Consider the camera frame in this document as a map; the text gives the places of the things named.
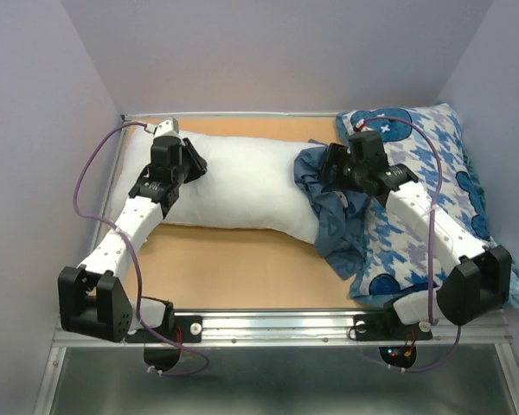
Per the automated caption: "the blue letter-print pillowcase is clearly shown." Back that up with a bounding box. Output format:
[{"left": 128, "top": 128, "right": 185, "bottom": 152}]
[{"left": 293, "top": 140, "right": 370, "bottom": 280}]

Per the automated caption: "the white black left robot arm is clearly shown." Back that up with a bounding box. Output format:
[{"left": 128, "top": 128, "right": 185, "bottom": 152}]
[{"left": 58, "top": 134, "right": 207, "bottom": 342}]

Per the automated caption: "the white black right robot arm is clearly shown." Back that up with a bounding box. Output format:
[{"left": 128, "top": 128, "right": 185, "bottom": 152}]
[{"left": 319, "top": 131, "right": 512, "bottom": 337}]

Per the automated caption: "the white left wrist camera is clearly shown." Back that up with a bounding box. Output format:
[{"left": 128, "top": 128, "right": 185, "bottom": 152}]
[{"left": 153, "top": 117, "right": 181, "bottom": 138}]

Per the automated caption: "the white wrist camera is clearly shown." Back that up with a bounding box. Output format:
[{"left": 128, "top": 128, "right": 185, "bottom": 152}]
[
  {"left": 356, "top": 120, "right": 368, "bottom": 132},
  {"left": 153, "top": 117, "right": 181, "bottom": 138}
]

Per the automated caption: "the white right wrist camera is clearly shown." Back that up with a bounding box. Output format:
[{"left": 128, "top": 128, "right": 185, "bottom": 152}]
[{"left": 356, "top": 120, "right": 368, "bottom": 132}]

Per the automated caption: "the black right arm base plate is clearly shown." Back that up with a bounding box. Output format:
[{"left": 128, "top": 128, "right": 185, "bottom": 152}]
[{"left": 348, "top": 313, "right": 433, "bottom": 342}]

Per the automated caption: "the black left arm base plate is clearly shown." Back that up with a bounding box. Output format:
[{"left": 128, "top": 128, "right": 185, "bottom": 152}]
[{"left": 125, "top": 314, "right": 203, "bottom": 344}]

